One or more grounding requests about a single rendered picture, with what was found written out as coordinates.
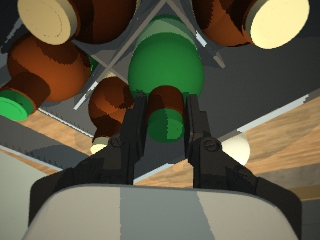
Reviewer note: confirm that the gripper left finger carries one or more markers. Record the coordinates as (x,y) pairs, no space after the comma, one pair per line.
(113,164)

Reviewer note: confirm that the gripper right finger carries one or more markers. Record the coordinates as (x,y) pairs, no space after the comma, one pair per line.
(215,169)

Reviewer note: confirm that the brown bottle with green cap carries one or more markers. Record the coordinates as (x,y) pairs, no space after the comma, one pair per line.
(42,72)

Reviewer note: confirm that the brown bottle with beige cap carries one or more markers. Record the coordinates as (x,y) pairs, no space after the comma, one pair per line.
(59,21)
(265,23)

